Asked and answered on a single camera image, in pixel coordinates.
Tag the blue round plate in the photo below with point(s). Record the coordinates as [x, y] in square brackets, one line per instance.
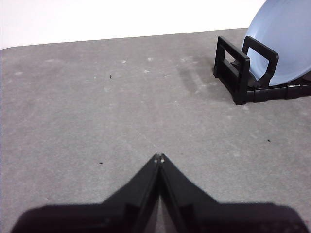
[289, 36]

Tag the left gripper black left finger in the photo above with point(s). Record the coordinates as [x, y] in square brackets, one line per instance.
[109, 216]

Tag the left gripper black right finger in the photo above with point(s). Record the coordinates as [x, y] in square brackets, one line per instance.
[218, 218]

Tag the black plastic plate rack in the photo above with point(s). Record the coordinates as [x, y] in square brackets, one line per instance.
[239, 80]

